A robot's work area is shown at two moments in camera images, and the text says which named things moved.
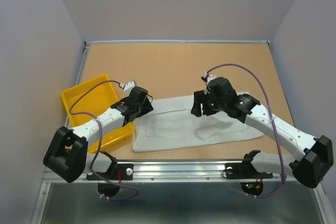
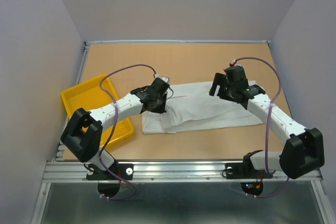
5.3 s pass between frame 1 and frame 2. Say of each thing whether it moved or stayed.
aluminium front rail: stayed
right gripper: moved
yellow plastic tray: stayed
